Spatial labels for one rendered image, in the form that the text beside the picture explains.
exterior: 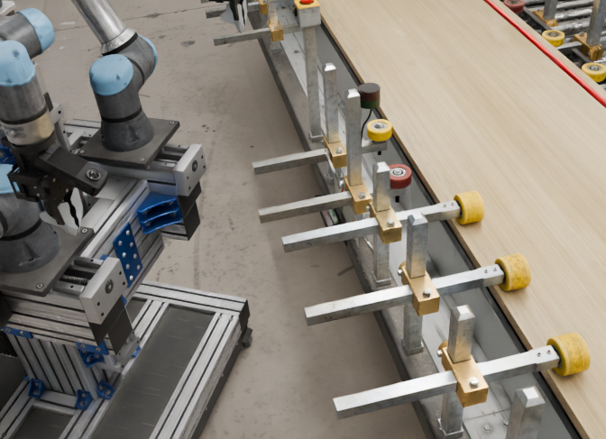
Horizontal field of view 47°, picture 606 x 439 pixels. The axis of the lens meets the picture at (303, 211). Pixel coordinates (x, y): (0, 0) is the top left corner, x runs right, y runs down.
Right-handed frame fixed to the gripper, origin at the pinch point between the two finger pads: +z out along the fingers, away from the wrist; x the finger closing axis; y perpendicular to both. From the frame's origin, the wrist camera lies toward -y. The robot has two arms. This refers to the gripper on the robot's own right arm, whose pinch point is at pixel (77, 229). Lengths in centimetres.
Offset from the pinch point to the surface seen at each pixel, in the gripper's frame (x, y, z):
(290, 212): -66, -15, 47
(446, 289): -36, -63, 37
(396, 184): -80, -43, 43
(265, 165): -86, 0, 47
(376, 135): -103, -32, 42
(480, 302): -52, -70, 56
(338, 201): -73, -27, 46
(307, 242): -44, -27, 37
